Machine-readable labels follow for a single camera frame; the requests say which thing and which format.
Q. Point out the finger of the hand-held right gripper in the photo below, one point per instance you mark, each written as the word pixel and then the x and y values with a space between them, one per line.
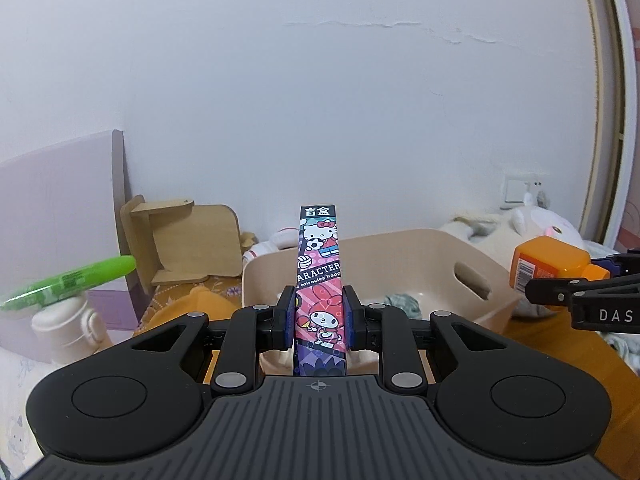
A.
pixel 614 264
pixel 550 290

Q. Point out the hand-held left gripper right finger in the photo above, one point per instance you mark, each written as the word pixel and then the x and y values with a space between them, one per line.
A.
pixel 351 317

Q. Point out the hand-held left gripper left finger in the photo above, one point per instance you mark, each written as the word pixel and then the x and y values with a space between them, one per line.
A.
pixel 287 317

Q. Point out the orange bottle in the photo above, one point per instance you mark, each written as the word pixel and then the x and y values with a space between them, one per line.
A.
pixel 550 262

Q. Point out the green scrunchie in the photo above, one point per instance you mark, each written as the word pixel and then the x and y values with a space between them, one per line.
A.
pixel 402 304

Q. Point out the cartoon printed long box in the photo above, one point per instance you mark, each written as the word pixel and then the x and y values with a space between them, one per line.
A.
pixel 320 270

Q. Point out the beige plastic storage container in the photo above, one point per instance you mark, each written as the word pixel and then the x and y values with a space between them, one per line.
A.
pixel 440 255

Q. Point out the white cat plush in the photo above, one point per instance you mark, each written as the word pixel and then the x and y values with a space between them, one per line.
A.
pixel 550 222

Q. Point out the floral printed cloth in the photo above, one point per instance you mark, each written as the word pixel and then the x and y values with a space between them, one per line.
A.
pixel 220 285

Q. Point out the cream grey plush cushion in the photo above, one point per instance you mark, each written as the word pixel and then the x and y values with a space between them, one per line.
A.
pixel 470 227

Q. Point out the wooden stand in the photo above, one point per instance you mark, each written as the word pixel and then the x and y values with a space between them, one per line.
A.
pixel 195 240

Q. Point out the green pen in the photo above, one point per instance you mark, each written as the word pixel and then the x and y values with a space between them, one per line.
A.
pixel 75 280

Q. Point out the cream water bottle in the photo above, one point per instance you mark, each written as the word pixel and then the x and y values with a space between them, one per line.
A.
pixel 65 330

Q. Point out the lilac board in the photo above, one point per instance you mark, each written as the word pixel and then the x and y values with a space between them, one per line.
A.
pixel 60 195

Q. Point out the printed bed sheet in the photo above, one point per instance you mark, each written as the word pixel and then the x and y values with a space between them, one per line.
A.
pixel 17 400

